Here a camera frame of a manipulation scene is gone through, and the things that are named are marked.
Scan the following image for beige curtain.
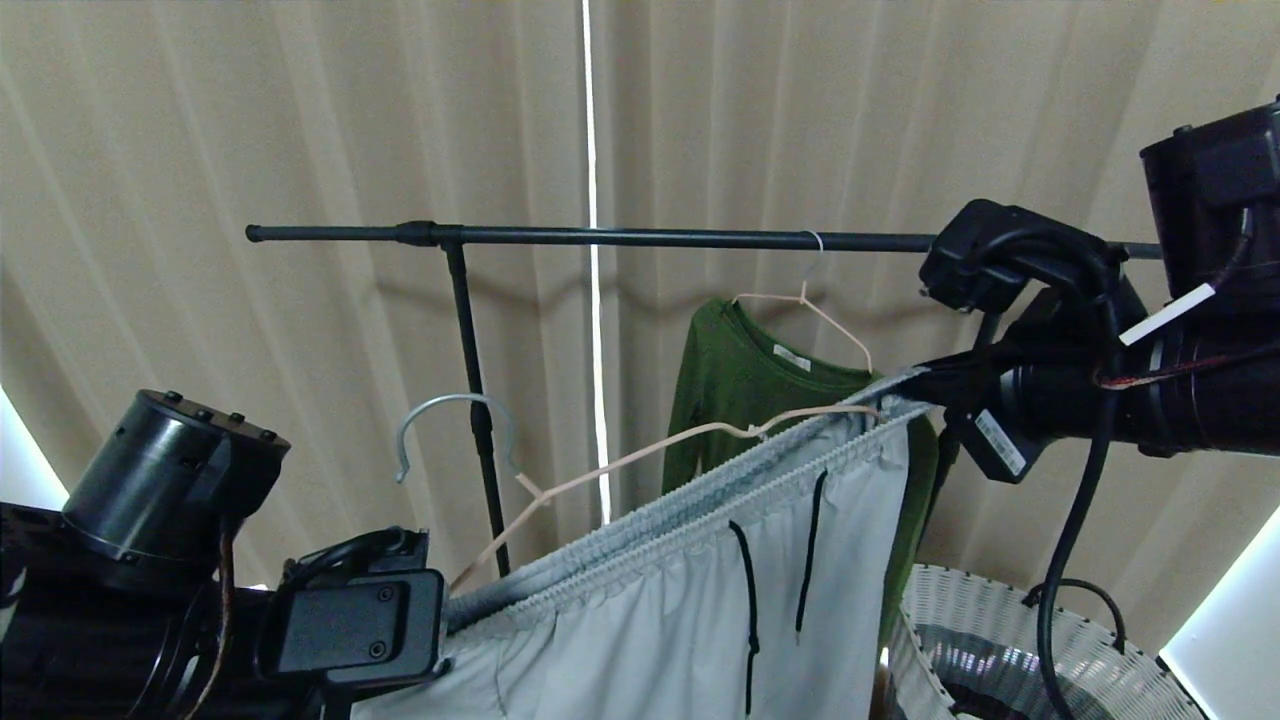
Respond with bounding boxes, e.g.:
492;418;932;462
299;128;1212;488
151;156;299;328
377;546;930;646
0;0;1280;661

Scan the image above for black clothes rack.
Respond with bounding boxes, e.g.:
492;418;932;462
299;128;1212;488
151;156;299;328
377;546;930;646
245;220;1166;581

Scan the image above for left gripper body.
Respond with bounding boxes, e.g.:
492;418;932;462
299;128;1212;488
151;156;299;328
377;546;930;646
0;588;353;720

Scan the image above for pale grey garment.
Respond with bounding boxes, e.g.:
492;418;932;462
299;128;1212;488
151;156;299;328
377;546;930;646
350;370;936;720

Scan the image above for green printed shirt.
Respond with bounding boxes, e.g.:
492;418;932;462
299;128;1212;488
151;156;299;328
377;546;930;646
662;298;941;651

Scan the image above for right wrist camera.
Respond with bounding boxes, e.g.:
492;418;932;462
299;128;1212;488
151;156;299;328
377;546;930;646
918;198;1149;361

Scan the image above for white laundry basket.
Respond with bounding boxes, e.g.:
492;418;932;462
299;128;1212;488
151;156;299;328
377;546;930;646
885;565;1206;720

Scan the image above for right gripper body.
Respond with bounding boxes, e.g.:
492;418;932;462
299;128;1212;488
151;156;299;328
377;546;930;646
945;333;1280;488

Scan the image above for pink clothes hanger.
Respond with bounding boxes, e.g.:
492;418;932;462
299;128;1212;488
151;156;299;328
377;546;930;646
395;393;886;596
735;232;873;376

